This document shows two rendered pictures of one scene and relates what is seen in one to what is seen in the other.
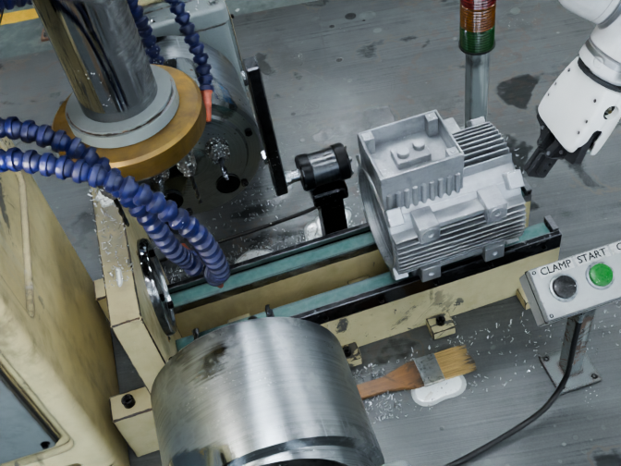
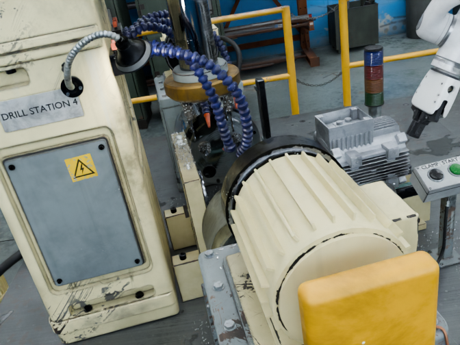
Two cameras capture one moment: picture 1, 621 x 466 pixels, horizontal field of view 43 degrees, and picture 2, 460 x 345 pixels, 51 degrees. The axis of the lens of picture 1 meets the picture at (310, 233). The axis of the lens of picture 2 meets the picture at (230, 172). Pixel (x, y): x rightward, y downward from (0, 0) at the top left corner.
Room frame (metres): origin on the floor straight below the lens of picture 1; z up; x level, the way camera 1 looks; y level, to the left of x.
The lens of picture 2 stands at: (-0.35, 0.15, 1.65)
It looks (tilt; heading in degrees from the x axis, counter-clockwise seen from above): 28 degrees down; 0
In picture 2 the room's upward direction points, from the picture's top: 10 degrees counter-clockwise
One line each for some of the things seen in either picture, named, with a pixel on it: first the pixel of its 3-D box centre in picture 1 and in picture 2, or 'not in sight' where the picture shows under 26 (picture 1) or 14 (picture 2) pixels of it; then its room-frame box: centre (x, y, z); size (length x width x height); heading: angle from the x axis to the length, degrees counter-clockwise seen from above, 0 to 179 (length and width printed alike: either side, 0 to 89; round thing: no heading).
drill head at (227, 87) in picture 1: (176, 116); (214, 133); (1.08, 0.18, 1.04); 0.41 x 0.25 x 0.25; 7
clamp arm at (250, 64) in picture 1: (267, 130); (265, 122); (0.90, 0.03, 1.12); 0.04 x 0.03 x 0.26; 97
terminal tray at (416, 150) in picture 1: (410, 162); (343, 129); (0.79, -0.16, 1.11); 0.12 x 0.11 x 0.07; 97
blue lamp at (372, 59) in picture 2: not in sight; (373, 56); (1.12, -0.36, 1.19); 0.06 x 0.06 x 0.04
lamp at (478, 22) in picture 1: (477, 11); (374, 83); (1.12, -0.36, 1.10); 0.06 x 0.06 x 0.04
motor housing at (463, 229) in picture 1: (437, 198); (359, 157); (0.80, -0.20, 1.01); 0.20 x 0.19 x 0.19; 97
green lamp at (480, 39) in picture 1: (477, 33); (374, 96); (1.12, -0.36, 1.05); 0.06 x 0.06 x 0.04
